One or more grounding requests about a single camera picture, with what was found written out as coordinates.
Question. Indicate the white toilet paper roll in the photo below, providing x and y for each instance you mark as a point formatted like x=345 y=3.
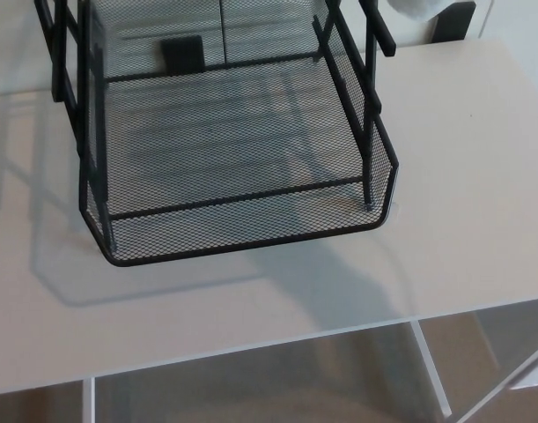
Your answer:
x=418 y=9

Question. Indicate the white cabinet row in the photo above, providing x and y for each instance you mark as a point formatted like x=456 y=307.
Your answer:
x=515 y=17

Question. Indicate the white metal frame desk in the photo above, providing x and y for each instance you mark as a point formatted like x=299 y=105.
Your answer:
x=251 y=308

